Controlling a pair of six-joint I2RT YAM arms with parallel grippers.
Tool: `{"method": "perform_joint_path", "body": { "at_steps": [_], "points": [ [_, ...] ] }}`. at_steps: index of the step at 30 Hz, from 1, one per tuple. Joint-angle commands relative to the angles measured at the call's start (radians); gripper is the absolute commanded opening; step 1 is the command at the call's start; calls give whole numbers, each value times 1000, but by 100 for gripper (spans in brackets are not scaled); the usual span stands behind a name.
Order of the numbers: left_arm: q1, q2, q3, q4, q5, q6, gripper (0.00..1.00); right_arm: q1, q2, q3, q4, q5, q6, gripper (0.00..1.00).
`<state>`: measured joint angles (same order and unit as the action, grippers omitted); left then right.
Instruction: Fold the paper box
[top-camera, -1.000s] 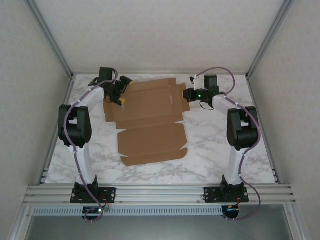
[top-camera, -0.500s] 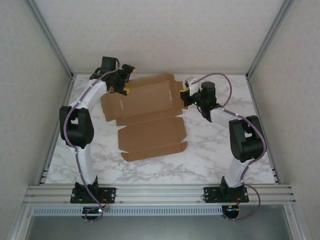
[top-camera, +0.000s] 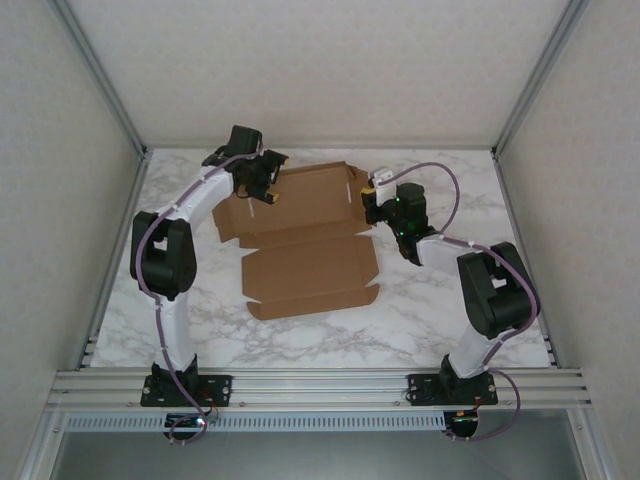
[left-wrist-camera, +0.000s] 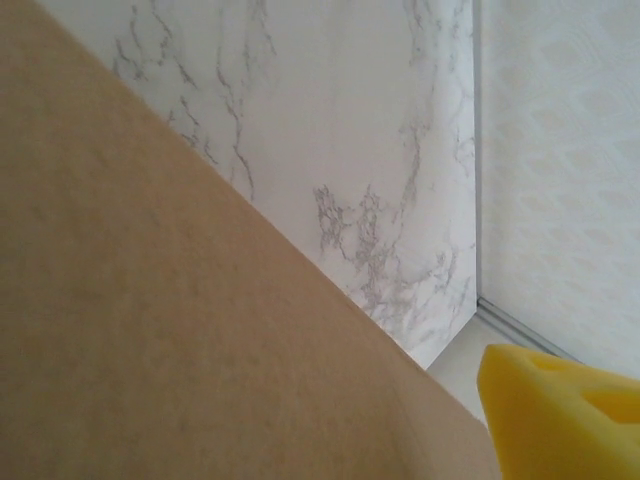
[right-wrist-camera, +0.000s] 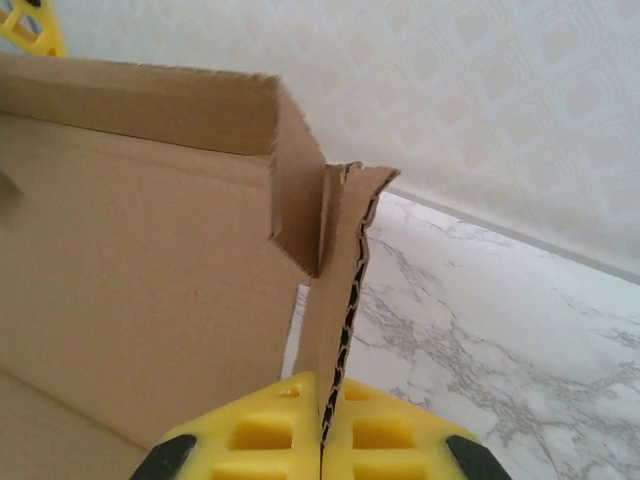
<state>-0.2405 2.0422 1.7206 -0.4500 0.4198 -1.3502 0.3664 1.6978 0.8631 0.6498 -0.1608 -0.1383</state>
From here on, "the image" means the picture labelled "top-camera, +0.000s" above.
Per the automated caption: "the aluminium frame post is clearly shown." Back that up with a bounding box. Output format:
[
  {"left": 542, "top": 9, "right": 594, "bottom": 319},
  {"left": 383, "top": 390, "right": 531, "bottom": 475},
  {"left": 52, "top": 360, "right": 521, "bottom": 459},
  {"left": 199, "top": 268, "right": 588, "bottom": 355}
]
[
  {"left": 492, "top": 0, "right": 591, "bottom": 156},
  {"left": 52, "top": 0, "right": 151, "bottom": 156}
]

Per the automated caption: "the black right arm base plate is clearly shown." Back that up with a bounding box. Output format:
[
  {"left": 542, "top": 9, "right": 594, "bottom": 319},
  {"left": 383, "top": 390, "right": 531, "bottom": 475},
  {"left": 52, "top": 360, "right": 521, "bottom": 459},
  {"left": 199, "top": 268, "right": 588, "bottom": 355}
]
[{"left": 407, "top": 372, "right": 501, "bottom": 407}]

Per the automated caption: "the brown cardboard box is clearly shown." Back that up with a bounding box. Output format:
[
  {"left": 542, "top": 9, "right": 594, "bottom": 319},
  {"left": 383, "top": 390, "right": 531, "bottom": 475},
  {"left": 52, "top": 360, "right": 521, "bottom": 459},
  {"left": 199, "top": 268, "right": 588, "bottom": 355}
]
[{"left": 210, "top": 159, "right": 381, "bottom": 321}]

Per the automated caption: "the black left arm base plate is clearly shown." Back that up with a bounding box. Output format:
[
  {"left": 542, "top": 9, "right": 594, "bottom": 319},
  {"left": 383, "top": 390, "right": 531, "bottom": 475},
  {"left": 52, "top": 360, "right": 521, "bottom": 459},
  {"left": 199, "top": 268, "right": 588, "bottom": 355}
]
[{"left": 141, "top": 373, "right": 235, "bottom": 409}]

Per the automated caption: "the aluminium frame leg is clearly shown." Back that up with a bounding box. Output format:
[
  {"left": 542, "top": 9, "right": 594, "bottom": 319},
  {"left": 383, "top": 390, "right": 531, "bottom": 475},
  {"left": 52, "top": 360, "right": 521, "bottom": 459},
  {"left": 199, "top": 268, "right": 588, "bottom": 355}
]
[
  {"left": 17, "top": 407, "right": 69, "bottom": 480},
  {"left": 568, "top": 407, "right": 619, "bottom": 480}
]

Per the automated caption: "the aluminium mounting rail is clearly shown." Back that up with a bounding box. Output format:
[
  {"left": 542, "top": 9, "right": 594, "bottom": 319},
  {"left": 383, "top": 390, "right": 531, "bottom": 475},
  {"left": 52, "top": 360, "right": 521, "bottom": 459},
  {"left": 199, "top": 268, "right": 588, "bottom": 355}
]
[{"left": 47, "top": 368, "right": 594, "bottom": 414}]

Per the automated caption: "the small circuit board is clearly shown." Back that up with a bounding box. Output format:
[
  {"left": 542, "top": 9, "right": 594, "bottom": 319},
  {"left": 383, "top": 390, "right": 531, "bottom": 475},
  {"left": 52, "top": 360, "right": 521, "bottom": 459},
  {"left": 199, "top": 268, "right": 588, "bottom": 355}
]
[
  {"left": 451, "top": 409, "right": 482, "bottom": 437},
  {"left": 164, "top": 412, "right": 209, "bottom": 432}
]

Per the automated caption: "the slotted grey cable duct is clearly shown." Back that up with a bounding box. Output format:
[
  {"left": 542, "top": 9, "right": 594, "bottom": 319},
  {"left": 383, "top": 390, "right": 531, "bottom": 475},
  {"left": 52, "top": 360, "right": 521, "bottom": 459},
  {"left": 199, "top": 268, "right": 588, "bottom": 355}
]
[{"left": 64, "top": 412, "right": 446, "bottom": 431}]

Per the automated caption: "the aluminium table side rail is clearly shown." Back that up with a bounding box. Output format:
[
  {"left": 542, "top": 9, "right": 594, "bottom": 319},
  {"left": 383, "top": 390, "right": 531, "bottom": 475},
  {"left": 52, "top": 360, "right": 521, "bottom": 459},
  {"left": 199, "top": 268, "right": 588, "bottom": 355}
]
[
  {"left": 79, "top": 147, "right": 154, "bottom": 371},
  {"left": 492, "top": 147, "right": 559, "bottom": 369}
]

